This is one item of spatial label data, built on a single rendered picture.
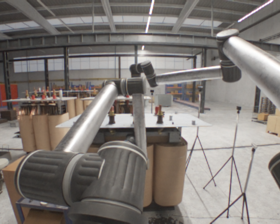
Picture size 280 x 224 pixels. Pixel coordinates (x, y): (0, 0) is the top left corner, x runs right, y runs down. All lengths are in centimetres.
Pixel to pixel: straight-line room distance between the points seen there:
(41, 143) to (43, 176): 357
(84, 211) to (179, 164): 155
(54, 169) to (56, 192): 7
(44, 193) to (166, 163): 145
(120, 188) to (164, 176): 149
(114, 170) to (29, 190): 32
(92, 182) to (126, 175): 10
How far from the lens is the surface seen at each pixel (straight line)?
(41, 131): 404
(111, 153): 49
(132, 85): 116
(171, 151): 175
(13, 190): 212
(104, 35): 1020
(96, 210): 40
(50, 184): 56
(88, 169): 49
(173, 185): 201
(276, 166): 73
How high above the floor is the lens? 174
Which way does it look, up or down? 9 degrees down
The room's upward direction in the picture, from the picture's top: straight up
